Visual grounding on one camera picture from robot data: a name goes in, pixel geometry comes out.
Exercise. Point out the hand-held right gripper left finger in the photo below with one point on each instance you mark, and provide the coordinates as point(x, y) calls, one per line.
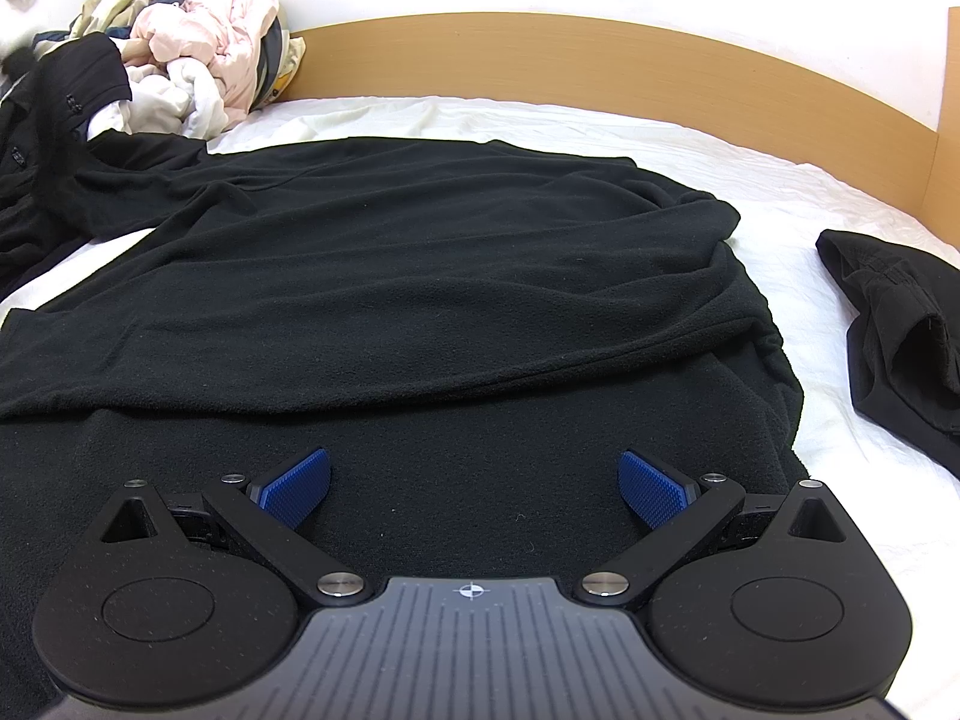
point(296, 487)

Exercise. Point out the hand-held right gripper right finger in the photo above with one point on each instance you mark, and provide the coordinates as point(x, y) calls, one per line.
point(654, 491)

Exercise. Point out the black fleece sweater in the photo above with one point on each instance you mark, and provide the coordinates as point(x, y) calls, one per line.
point(420, 292)

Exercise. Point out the folded black garment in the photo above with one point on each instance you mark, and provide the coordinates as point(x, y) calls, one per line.
point(892, 330)

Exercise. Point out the white crumpled garment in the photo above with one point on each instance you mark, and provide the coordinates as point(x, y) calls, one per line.
point(180, 101)

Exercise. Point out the yellow grey garment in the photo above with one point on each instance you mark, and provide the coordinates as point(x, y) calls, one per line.
point(281, 67)

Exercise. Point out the black suit jacket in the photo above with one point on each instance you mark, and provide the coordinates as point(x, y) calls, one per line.
point(67, 90)

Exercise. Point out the pink padded jacket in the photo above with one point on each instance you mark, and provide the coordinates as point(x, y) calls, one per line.
point(217, 30)

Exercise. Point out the beige garment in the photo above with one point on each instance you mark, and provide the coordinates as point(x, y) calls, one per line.
point(120, 11)

